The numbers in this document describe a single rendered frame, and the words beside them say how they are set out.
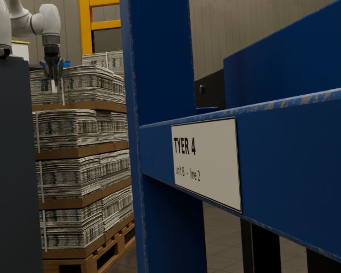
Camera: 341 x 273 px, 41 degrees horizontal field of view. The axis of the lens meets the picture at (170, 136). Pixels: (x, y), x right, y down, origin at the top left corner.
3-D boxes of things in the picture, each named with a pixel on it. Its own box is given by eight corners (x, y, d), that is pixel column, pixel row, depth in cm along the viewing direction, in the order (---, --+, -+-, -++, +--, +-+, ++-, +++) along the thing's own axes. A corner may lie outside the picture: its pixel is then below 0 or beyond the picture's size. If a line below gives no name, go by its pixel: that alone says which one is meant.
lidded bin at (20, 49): (14, 70, 477) (13, 47, 477) (31, 65, 454) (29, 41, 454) (-24, 67, 448) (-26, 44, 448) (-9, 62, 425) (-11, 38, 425)
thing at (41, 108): (30, 114, 241) (30, 105, 241) (54, 115, 269) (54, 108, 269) (58, 111, 238) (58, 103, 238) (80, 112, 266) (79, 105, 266)
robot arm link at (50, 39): (46, 38, 236) (46, 49, 236) (38, 34, 227) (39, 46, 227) (63, 36, 235) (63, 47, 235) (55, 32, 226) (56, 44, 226)
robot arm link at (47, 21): (65, 36, 235) (41, 38, 238) (63, 5, 235) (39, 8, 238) (55, 31, 225) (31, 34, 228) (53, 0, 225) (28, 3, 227)
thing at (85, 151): (8, 260, 213) (0, 151, 213) (91, 213, 328) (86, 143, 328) (86, 258, 207) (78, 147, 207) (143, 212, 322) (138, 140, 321)
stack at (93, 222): (10, 291, 213) (-3, 113, 213) (92, 233, 328) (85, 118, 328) (89, 290, 207) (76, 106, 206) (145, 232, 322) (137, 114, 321)
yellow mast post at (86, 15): (93, 220, 384) (78, -1, 382) (97, 218, 393) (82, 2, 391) (104, 219, 382) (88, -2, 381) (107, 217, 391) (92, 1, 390)
